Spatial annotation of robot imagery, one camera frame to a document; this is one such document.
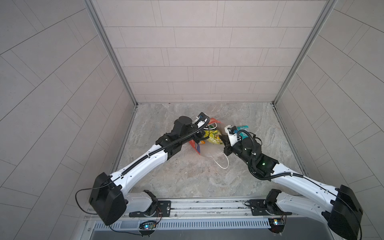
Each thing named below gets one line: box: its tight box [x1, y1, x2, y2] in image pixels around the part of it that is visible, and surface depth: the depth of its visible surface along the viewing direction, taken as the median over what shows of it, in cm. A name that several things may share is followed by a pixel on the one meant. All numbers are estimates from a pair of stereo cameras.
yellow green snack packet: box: [204, 130, 224, 145], surface depth 74 cm
